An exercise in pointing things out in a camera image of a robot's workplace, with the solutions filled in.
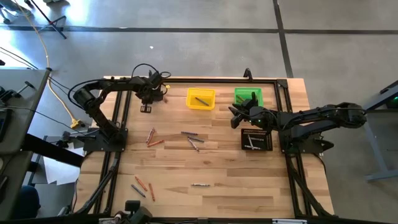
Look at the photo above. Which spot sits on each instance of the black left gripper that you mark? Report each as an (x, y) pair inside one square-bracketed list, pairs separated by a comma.
[(154, 93)]

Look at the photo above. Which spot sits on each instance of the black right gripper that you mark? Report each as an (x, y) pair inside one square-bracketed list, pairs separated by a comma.
[(258, 116)]

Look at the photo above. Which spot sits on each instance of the blue crayon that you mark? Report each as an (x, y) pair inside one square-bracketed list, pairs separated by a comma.
[(189, 133), (196, 139)]

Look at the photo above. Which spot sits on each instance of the grey Crayola crayon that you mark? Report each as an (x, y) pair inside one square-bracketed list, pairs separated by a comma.
[(200, 184)]

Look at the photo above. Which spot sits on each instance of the grey-blue crayon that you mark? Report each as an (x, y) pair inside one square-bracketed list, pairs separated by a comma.
[(138, 191)]

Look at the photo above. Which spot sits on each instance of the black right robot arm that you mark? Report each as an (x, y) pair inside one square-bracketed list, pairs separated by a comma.
[(311, 116)]

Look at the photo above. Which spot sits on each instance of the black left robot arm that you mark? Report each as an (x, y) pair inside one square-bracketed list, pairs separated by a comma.
[(118, 84)]

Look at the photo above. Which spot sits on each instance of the green plastic basket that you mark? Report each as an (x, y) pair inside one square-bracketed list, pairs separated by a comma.
[(237, 92)]

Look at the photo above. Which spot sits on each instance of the yellow plastic basket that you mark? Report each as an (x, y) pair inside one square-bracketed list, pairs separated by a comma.
[(192, 93)]

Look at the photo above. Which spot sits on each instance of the black plastic basket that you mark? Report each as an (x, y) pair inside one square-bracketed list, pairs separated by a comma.
[(268, 144)]

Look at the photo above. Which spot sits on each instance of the black handheld device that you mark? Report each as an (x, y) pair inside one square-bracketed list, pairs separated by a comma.
[(132, 206)]

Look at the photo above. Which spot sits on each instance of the black crossbeam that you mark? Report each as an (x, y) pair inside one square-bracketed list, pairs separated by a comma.
[(53, 150)]

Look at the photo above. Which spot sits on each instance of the white paper sheet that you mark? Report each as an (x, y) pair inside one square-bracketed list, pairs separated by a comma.
[(59, 172)]

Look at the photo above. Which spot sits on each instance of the black tripod stand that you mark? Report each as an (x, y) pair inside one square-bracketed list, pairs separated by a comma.
[(49, 21)]

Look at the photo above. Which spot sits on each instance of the grey side table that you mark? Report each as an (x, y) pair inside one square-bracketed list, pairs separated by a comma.
[(21, 115)]

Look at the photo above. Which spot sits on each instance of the black desk clamp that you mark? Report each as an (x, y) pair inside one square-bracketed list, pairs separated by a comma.
[(18, 90)]

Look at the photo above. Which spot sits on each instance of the grey metal table leg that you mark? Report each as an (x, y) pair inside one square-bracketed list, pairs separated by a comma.
[(374, 146)]

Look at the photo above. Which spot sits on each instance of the grey chair base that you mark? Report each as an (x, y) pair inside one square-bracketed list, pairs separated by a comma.
[(12, 7)]

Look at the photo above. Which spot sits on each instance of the person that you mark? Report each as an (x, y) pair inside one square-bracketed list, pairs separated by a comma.
[(26, 202)]

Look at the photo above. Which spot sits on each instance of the black aluminium table frame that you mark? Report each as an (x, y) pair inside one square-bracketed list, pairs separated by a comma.
[(230, 80)]

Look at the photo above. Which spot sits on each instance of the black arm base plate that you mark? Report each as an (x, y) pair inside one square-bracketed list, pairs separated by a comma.
[(93, 146), (311, 144)]

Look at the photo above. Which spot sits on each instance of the black clamp mount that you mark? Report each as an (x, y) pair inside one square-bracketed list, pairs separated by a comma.
[(63, 138)]

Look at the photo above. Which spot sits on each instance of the silver edge bracket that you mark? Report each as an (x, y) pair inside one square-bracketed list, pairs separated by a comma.
[(289, 221)]

